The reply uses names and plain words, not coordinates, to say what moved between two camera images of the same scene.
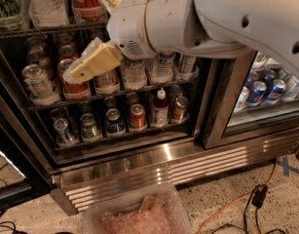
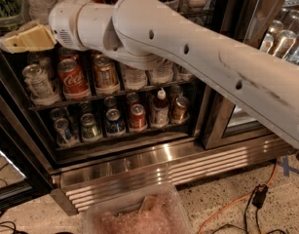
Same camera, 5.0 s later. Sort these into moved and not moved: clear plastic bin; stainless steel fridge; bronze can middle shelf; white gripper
Moved: white gripper
Not moved: bronze can middle shelf; clear plastic bin; stainless steel fridge
